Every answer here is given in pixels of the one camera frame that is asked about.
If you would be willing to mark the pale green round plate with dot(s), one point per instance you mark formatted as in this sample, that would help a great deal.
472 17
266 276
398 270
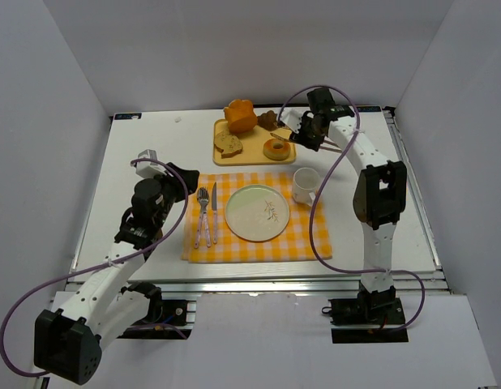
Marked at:
257 213

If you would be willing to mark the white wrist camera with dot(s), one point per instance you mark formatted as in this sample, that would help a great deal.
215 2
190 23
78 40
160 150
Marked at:
291 118
148 169

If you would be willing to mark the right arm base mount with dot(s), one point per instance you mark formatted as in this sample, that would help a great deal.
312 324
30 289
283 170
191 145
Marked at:
368 318

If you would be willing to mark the metal serving tongs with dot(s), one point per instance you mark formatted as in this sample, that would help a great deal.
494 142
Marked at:
315 145

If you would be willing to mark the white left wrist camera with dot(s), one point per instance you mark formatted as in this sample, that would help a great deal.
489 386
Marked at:
148 169

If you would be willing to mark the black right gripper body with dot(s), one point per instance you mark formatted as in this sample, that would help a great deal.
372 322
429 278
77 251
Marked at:
306 132

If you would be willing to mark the brown chocolate bread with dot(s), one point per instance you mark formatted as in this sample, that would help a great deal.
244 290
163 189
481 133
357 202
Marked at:
268 120

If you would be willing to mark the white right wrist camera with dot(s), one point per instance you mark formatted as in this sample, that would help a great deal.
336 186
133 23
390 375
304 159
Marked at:
291 118

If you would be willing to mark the silver fork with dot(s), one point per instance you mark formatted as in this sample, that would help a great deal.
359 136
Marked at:
205 219

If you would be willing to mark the silver table knife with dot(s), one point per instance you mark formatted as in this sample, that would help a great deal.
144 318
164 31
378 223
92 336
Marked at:
214 213

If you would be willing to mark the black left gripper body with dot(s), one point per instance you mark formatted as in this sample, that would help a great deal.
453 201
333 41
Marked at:
177 183

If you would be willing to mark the yellow serving tray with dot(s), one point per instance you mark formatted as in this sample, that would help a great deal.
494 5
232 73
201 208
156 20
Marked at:
252 153

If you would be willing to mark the glazed donut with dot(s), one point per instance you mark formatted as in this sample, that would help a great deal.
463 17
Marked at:
275 149

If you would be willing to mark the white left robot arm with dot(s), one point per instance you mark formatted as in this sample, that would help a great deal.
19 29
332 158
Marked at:
70 340

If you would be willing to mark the white mug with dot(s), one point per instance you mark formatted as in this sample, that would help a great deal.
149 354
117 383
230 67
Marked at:
305 186

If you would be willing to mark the sliced toast bread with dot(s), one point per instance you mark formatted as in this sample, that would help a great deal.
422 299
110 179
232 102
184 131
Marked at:
227 144

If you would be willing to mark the orange bread loaf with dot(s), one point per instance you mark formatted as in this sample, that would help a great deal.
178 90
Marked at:
240 116

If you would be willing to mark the yellow checkered placemat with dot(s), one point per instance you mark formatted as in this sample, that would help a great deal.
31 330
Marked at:
292 245

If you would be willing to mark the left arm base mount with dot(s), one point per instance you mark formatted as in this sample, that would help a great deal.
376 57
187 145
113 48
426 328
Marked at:
166 319

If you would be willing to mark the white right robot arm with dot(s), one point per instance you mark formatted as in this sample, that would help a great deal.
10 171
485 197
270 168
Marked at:
380 194

